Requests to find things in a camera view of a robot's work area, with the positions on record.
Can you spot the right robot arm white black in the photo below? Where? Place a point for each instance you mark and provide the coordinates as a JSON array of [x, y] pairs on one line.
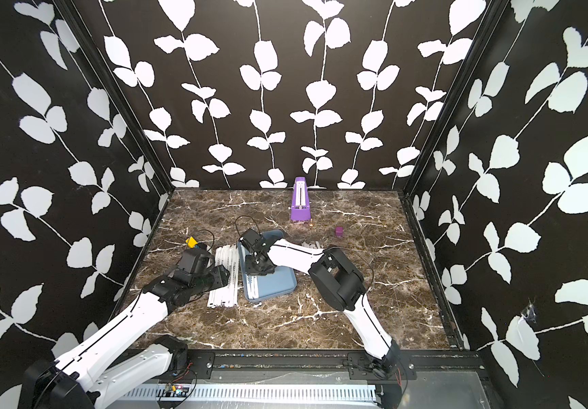
[[339, 282]]

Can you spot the left pile white straw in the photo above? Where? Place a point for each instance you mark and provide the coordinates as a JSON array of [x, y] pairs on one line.
[[227, 294]]

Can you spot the blue storage box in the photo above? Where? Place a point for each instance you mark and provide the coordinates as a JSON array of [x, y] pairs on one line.
[[282, 282]]

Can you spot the white perforated cable duct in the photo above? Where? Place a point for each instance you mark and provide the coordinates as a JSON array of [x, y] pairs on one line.
[[353, 394]]

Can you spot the black mounting rail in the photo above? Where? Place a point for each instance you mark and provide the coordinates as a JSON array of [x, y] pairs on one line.
[[203, 362]]

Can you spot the purple metronome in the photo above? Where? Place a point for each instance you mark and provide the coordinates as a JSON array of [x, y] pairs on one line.
[[300, 207]]

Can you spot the pile white straw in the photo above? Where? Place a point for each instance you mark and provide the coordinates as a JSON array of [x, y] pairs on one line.
[[227, 294], [313, 245]]

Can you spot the right pile white straw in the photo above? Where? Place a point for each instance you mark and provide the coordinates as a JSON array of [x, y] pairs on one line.
[[313, 245]]

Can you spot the small electronics board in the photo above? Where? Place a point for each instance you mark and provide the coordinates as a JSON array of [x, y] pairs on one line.
[[176, 391]]

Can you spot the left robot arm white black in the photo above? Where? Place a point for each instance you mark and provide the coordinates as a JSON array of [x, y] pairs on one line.
[[91, 374]]

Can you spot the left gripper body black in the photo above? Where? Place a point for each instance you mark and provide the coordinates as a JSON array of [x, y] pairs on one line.
[[214, 279]]

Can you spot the yellow block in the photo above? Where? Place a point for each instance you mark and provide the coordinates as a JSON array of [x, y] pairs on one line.
[[191, 242]]

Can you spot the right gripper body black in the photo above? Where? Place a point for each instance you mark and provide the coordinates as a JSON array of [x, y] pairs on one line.
[[251, 267]]

